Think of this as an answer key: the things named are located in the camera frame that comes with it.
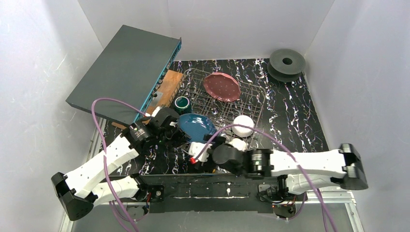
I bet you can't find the white flower shaped bowl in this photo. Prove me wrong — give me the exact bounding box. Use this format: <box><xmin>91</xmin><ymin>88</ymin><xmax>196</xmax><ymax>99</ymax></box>
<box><xmin>228</xmin><ymin>138</ymin><xmax>248</xmax><ymax>151</ymax></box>

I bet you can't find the dark green glossy mug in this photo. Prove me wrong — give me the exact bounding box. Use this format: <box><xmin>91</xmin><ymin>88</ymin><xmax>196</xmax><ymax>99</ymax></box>
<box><xmin>174</xmin><ymin>96</ymin><xmax>192</xmax><ymax>115</ymax></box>

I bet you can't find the dark blue plate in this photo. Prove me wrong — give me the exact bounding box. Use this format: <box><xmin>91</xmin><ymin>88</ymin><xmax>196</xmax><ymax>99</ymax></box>
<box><xmin>178</xmin><ymin>113</ymin><xmax>217</xmax><ymax>143</ymax></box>

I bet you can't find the pink patterned bowl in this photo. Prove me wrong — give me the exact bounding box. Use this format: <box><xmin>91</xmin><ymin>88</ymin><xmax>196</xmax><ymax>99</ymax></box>
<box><xmin>232</xmin><ymin>115</ymin><xmax>255</xmax><ymax>138</ymax></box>

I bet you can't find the pink polka dot plate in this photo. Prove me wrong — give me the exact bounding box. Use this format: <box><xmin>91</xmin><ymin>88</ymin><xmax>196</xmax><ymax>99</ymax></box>
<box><xmin>203</xmin><ymin>72</ymin><xmax>241</xmax><ymax>102</ymax></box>

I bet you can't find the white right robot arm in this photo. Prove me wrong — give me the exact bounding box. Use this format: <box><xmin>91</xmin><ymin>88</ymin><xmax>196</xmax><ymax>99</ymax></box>
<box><xmin>189</xmin><ymin>138</ymin><xmax>368</xmax><ymax>204</ymax></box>

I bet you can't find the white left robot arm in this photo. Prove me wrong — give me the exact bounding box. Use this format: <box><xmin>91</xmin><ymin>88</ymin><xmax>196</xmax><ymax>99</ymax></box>
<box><xmin>51</xmin><ymin>107</ymin><xmax>190</xmax><ymax>221</ymax></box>

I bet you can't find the dark grey flat box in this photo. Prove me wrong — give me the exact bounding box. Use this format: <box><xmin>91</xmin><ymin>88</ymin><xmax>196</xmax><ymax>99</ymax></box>
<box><xmin>66</xmin><ymin>25</ymin><xmax>182</xmax><ymax>125</ymax></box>

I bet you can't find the black filament spool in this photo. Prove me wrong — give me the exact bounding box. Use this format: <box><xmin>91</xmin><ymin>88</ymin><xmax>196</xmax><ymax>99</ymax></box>
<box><xmin>267</xmin><ymin>48</ymin><xmax>306</xmax><ymax>83</ymax></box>

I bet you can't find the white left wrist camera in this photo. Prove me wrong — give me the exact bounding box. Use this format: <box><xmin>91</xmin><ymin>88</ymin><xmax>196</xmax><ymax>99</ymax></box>
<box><xmin>145</xmin><ymin>106</ymin><xmax>162</xmax><ymax>117</ymax></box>

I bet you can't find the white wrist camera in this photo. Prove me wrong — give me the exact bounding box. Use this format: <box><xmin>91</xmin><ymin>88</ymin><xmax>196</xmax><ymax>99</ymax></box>
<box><xmin>145</xmin><ymin>106</ymin><xmax>162</xmax><ymax>117</ymax></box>
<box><xmin>188</xmin><ymin>142</ymin><xmax>212</xmax><ymax>164</ymax></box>

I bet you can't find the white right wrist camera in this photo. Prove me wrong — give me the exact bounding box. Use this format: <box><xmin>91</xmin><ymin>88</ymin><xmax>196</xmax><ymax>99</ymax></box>
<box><xmin>188</xmin><ymin>142</ymin><xmax>212</xmax><ymax>164</ymax></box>

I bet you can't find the wooden board with bracket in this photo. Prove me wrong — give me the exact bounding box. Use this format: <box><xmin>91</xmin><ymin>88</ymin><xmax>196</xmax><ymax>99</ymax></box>
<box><xmin>111</xmin><ymin>70</ymin><xmax>186</xmax><ymax>131</ymax></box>

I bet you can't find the grey wire dish rack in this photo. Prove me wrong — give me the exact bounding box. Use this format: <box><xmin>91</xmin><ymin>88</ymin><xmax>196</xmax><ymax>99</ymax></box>
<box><xmin>153</xmin><ymin>67</ymin><xmax>267</xmax><ymax>174</ymax></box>

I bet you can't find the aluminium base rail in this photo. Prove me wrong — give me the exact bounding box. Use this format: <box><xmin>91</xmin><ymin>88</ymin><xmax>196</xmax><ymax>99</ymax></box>
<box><xmin>52</xmin><ymin>116</ymin><xmax>368</xmax><ymax>220</ymax></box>

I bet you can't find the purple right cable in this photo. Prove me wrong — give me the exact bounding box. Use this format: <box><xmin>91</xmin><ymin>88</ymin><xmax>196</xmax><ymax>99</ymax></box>
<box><xmin>193</xmin><ymin>124</ymin><xmax>338</xmax><ymax>232</ymax></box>

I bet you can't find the purple cable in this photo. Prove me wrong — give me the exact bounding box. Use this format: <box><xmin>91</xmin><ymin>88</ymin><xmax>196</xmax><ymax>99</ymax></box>
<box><xmin>193</xmin><ymin>124</ymin><xmax>338</xmax><ymax>232</ymax></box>
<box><xmin>91</xmin><ymin>97</ymin><xmax>151</xmax><ymax>232</ymax></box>

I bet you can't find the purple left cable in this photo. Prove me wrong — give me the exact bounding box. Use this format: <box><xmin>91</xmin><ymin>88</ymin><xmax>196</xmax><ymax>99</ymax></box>
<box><xmin>91</xmin><ymin>97</ymin><xmax>151</xmax><ymax>232</ymax></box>

